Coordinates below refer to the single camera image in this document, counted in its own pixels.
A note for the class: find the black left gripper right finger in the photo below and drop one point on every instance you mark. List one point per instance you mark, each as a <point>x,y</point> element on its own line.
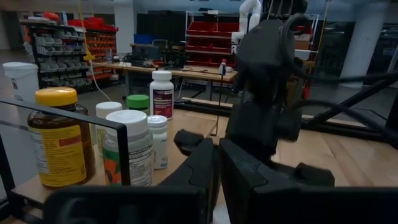
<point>239,174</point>

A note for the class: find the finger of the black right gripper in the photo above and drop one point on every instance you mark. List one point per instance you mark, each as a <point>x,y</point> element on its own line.
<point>186,141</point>
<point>317,177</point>

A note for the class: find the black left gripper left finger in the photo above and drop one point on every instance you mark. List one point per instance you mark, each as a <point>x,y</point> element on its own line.
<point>202,174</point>

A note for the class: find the white bottle blue label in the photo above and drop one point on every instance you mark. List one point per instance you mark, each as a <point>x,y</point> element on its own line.
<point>159,146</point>

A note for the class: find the large bottle green orange label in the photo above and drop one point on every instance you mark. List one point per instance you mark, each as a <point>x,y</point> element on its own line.
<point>140,155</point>

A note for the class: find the white bottle maroon label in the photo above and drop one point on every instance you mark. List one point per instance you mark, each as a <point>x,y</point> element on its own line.
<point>161,99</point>

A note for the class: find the green cap bottle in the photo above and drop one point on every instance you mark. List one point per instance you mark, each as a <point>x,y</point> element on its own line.
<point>137,101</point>

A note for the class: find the white medicine bottle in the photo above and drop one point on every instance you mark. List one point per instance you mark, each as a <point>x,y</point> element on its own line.
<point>109,107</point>

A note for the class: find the brown bottle yellow cap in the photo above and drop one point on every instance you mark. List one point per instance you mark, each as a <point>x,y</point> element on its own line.
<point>59,149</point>

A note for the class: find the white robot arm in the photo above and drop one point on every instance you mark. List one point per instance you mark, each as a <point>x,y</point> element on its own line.
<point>248,12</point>

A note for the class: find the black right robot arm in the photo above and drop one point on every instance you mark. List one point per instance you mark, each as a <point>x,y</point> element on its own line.
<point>264,46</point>

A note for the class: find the white spray bottle red cap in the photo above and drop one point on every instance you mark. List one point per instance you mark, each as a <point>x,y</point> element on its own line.
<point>223,68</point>

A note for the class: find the wooden workbench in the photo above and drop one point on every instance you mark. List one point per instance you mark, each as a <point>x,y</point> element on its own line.
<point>192,74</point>

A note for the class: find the black equipment on workbench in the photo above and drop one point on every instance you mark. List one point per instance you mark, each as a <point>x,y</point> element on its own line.
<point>171,56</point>

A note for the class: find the rack with red bins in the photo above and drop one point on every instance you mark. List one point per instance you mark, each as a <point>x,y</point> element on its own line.
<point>208,31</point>

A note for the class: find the blue storage bin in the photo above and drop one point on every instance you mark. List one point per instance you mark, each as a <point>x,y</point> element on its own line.
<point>143,39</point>

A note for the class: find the white building pillar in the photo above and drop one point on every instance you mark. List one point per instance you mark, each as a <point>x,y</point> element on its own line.
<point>363,46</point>
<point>123,28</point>

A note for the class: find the rack with orange bins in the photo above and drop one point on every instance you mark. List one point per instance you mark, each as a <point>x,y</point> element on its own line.
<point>99,40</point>

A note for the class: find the rack with grey bins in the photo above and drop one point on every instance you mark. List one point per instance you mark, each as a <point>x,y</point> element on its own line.
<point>56,49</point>

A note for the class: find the white lidded container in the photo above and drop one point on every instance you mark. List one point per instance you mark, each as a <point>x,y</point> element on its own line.
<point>21,81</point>

